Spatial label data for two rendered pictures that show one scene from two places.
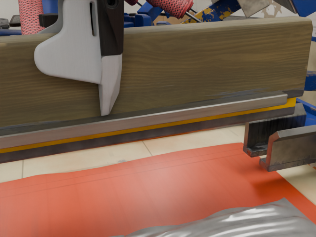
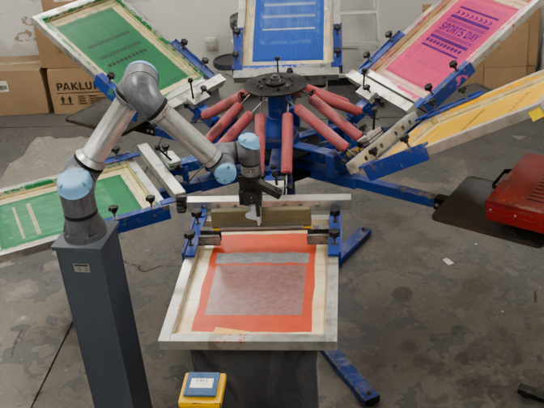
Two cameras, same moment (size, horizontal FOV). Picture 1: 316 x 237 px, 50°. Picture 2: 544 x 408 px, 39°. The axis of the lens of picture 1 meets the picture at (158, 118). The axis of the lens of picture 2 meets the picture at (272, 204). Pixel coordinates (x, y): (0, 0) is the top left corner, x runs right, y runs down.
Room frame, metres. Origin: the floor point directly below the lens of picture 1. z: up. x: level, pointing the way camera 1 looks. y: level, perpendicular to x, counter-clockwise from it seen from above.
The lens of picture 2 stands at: (-1.96, -1.08, 2.60)
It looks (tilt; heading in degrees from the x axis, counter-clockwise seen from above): 30 degrees down; 26
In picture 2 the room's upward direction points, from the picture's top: 4 degrees counter-clockwise
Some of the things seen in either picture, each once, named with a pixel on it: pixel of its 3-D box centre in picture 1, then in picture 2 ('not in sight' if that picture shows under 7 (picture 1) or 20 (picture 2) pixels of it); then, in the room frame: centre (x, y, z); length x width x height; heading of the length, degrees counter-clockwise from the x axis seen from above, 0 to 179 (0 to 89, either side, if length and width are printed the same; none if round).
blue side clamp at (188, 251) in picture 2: not in sight; (195, 239); (0.23, 0.32, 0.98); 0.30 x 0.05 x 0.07; 19
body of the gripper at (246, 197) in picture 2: not in sight; (250, 188); (0.27, 0.07, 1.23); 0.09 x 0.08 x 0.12; 109
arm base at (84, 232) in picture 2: not in sight; (82, 221); (-0.16, 0.52, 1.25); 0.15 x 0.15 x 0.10
